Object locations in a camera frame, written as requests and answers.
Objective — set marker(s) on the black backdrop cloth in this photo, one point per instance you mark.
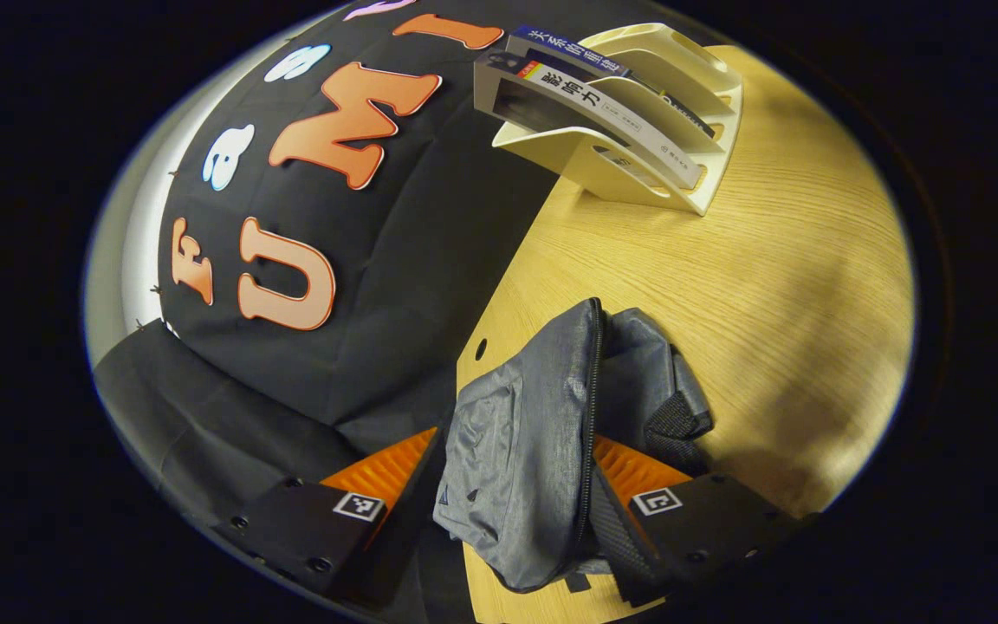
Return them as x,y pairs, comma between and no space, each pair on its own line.
395,260

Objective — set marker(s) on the blue book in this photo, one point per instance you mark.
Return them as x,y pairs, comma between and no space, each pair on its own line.
568,50

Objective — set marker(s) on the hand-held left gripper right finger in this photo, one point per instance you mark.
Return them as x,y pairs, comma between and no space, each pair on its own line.
620,537

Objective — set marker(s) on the grey schoolbag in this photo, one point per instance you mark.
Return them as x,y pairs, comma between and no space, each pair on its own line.
516,451

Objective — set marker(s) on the white bookshelf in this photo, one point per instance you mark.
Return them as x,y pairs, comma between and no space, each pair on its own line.
542,149

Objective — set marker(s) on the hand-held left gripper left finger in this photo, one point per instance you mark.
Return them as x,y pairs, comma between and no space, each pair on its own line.
408,537

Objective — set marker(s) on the white book with grey picture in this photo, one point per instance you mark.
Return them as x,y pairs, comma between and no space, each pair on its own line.
603,108

